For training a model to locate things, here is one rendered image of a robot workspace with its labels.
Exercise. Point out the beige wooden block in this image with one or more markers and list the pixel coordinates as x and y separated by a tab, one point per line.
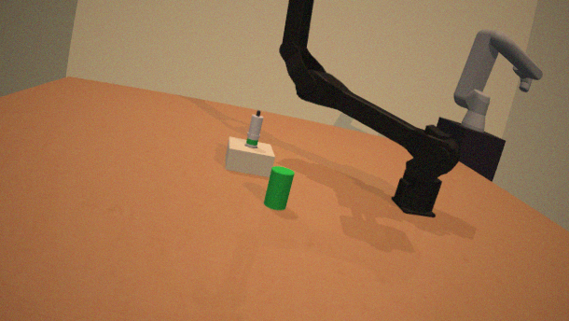
248	160

